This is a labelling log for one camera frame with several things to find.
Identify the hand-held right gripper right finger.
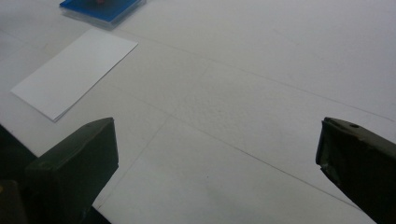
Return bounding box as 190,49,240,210
315,117,396,224

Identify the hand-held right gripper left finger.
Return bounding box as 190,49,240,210
24,117,120,224

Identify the blue ink pad box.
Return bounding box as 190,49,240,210
59,0,148,31

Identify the white paper sheet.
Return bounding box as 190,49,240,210
10,28,139,123

